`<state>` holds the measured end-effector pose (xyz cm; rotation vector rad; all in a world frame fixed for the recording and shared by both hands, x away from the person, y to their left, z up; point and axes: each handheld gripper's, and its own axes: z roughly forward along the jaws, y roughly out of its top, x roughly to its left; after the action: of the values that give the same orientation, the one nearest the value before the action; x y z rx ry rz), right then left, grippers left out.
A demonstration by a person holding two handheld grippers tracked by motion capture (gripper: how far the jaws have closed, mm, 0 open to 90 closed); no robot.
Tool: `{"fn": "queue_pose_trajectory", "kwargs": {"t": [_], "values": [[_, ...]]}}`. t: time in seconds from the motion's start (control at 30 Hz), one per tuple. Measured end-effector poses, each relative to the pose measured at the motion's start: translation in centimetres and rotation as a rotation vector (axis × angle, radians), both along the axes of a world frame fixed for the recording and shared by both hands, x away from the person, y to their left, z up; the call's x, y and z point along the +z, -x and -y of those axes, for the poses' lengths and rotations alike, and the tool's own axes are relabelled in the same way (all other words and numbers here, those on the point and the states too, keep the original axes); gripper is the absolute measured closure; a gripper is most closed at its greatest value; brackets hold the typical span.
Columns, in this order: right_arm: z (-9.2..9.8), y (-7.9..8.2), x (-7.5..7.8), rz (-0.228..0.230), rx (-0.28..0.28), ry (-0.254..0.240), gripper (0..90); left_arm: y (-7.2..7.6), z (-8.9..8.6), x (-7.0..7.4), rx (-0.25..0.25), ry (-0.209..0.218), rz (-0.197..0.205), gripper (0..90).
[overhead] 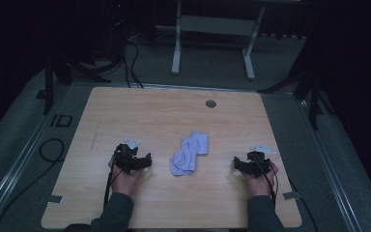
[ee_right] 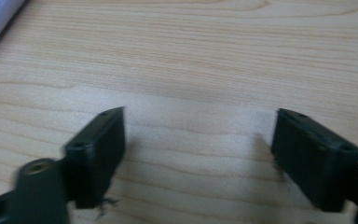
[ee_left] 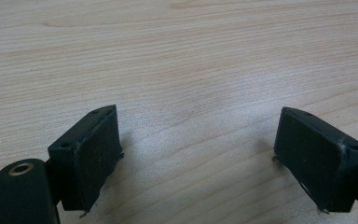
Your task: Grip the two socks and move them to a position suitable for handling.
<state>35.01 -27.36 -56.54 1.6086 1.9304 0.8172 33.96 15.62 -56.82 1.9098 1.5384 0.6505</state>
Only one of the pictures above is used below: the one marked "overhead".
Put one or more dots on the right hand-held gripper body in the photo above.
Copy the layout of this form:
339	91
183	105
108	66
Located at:
258	164

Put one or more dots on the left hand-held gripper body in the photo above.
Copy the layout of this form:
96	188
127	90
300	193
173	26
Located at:
125	158

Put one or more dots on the person's right hand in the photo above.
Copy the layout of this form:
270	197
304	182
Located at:
260	185

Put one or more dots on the person's left hand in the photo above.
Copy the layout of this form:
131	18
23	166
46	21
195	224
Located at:
124	182

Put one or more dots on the white sock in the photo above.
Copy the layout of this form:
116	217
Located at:
183	162
195	141

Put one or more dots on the grey tape strip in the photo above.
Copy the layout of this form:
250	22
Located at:
55	199
291	195

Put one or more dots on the black floor tape marking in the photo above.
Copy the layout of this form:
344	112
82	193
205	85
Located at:
61	121

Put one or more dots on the black stand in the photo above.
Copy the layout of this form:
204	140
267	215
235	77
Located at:
312	96
49	83

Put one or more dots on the metal floor rail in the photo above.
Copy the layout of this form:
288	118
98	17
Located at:
9	177
331	174

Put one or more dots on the white desk frame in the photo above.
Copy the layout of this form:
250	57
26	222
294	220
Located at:
214	25

